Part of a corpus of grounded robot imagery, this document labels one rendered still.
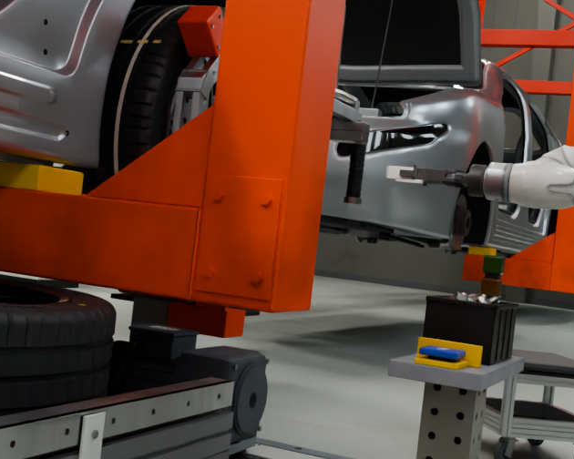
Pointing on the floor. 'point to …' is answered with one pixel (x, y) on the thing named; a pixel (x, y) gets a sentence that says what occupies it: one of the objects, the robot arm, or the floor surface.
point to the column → (451, 423)
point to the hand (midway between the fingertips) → (403, 174)
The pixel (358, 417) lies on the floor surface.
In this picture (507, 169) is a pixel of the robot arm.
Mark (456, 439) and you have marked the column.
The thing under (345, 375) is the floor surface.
